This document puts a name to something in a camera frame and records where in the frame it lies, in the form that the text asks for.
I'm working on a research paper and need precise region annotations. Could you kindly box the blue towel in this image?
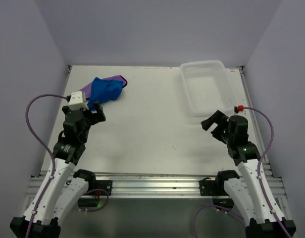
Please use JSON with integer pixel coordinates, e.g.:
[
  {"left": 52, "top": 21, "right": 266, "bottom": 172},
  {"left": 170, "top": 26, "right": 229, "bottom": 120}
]
[{"left": 88, "top": 78, "right": 123, "bottom": 106}]

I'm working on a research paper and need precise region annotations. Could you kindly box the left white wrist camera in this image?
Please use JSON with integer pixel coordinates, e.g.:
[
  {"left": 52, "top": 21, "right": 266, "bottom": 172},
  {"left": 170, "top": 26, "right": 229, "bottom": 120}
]
[{"left": 68, "top": 91, "right": 89, "bottom": 111}]

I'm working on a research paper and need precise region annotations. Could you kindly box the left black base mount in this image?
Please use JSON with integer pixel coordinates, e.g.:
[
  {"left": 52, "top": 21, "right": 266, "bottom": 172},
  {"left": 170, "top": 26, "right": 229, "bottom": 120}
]
[{"left": 94, "top": 180, "right": 113, "bottom": 196}]

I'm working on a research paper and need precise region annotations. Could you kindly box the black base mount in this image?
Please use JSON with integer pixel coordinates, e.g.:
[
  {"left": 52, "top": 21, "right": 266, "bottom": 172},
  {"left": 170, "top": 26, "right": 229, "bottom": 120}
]
[
  {"left": 199, "top": 177, "right": 226, "bottom": 196},
  {"left": 94, "top": 180, "right": 113, "bottom": 196}
]

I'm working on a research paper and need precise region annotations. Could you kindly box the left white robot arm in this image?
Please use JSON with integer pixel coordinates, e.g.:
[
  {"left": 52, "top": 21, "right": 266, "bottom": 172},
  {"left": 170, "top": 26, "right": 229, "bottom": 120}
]
[{"left": 10, "top": 101, "right": 106, "bottom": 238}]

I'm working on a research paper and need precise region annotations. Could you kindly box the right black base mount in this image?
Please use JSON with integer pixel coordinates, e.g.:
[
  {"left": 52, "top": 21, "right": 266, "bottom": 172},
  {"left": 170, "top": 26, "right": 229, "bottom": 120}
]
[{"left": 199, "top": 177, "right": 226, "bottom": 196}]

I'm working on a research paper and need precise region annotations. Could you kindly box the purple and grey towel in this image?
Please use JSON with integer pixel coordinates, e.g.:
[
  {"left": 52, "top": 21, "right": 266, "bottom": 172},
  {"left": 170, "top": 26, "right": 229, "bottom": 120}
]
[{"left": 80, "top": 75, "right": 128, "bottom": 95}]

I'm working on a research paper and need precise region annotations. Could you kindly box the white plastic basket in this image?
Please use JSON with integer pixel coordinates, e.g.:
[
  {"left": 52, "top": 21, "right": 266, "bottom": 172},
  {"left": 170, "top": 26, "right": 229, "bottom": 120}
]
[{"left": 180, "top": 60, "right": 237, "bottom": 116}]

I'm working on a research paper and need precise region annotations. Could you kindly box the aluminium frame rail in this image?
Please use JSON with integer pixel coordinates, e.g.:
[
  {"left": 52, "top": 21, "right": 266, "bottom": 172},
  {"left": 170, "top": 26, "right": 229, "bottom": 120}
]
[{"left": 25, "top": 171, "right": 286, "bottom": 199}]

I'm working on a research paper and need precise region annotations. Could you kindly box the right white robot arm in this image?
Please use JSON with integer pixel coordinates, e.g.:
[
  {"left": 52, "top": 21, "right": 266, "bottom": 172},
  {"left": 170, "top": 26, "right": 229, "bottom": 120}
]
[{"left": 201, "top": 111, "right": 296, "bottom": 238}]

